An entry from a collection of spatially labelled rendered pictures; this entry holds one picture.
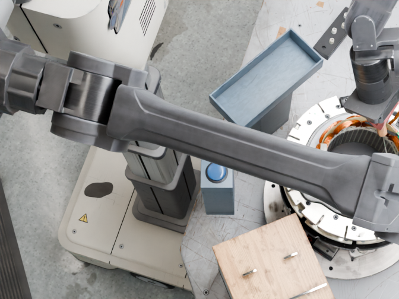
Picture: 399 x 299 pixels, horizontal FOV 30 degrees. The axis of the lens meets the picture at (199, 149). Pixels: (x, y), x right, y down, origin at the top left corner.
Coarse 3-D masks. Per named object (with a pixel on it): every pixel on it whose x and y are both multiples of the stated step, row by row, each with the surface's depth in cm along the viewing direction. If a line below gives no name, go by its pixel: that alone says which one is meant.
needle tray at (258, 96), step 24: (288, 48) 172; (312, 48) 167; (240, 72) 167; (264, 72) 170; (288, 72) 170; (312, 72) 168; (216, 96) 168; (240, 96) 169; (264, 96) 168; (288, 96) 174; (240, 120) 167; (264, 120) 176
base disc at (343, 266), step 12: (264, 192) 184; (276, 192) 184; (264, 204) 183; (276, 204) 183; (276, 216) 182; (348, 252) 178; (372, 252) 178; (384, 252) 178; (396, 252) 178; (324, 264) 178; (336, 264) 178; (348, 264) 178; (360, 264) 177; (372, 264) 177; (384, 264) 177; (336, 276) 177; (348, 276) 177; (360, 276) 176
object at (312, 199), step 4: (336, 116) 158; (328, 120) 157; (388, 120) 157; (324, 124) 157; (392, 124) 156; (320, 128) 157; (316, 132) 157; (312, 136) 157; (308, 144) 156; (304, 196) 153; (308, 200) 153; (312, 200) 152; (316, 200) 152; (324, 204) 152; (328, 208) 152; (332, 208) 152; (336, 212) 152; (340, 212) 151; (344, 216) 151
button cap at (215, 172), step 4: (212, 164) 162; (216, 164) 162; (208, 168) 162; (212, 168) 162; (216, 168) 162; (220, 168) 161; (224, 168) 162; (208, 172) 161; (212, 172) 161; (216, 172) 161; (220, 172) 161; (224, 172) 161; (212, 176) 161; (216, 176) 161; (220, 176) 161; (216, 180) 161
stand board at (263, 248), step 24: (288, 216) 155; (240, 240) 154; (264, 240) 154; (288, 240) 154; (240, 264) 153; (264, 264) 152; (288, 264) 152; (312, 264) 152; (240, 288) 151; (264, 288) 151; (288, 288) 151
